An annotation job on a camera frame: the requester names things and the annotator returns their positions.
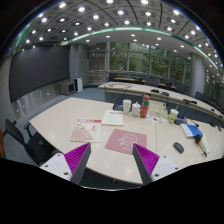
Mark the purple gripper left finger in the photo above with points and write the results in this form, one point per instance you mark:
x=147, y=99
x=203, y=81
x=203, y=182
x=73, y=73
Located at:
x=69, y=166

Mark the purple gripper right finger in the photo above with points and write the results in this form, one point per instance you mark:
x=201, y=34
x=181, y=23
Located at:
x=151, y=166

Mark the red and white magazine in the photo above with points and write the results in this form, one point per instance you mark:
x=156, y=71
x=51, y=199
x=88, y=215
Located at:
x=86, y=130

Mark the green patterned paper cup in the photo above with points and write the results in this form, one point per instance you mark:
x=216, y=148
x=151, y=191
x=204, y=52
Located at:
x=173, y=115

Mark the blue book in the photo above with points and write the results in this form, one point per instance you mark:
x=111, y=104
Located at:
x=190, y=131

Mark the white booklet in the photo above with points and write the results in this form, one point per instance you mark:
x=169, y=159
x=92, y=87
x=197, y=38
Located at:
x=114, y=118

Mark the white paper cup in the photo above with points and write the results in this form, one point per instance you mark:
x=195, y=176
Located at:
x=126, y=106

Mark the white air purifier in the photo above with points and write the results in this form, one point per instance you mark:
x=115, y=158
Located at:
x=78, y=84

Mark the pink mouse pad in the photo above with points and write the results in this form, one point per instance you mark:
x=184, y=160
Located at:
x=123, y=141

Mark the black computer mouse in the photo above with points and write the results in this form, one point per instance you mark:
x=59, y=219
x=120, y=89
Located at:
x=178, y=147

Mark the large dark projection screen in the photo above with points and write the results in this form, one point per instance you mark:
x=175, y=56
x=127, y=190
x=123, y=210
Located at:
x=37, y=67

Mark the red drink bottle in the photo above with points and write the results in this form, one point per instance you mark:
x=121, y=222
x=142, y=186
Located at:
x=145, y=106

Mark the white lidded ceramic mug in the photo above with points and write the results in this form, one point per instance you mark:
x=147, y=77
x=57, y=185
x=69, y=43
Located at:
x=136, y=108

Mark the black office chair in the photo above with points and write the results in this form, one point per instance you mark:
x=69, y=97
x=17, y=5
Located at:
x=35, y=150

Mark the grey box cabinet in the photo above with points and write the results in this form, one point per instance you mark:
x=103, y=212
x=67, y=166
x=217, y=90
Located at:
x=67, y=88

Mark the long curved conference desk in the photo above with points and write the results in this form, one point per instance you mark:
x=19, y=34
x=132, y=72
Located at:
x=198, y=110

